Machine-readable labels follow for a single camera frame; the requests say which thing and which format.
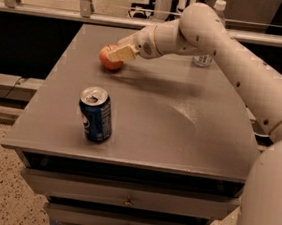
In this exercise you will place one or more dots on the grey drawer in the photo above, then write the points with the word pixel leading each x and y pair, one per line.
pixel 122 194
pixel 82 216

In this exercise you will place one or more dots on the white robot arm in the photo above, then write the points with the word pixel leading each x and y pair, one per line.
pixel 199 29

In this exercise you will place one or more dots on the blue pepsi can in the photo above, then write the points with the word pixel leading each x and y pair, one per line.
pixel 95 106

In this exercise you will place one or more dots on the grey drawer cabinet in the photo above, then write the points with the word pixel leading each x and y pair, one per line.
pixel 174 126

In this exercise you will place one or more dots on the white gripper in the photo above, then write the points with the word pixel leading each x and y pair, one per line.
pixel 142 42

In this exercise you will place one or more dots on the metal railing bar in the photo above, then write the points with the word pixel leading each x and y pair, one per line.
pixel 131 23

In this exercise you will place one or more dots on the lower grey drawer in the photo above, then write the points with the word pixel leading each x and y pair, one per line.
pixel 82 216

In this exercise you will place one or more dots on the upper grey drawer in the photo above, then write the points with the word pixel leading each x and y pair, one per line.
pixel 122 194

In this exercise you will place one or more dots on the red apple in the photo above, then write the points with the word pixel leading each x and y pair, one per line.
pixel 107 64

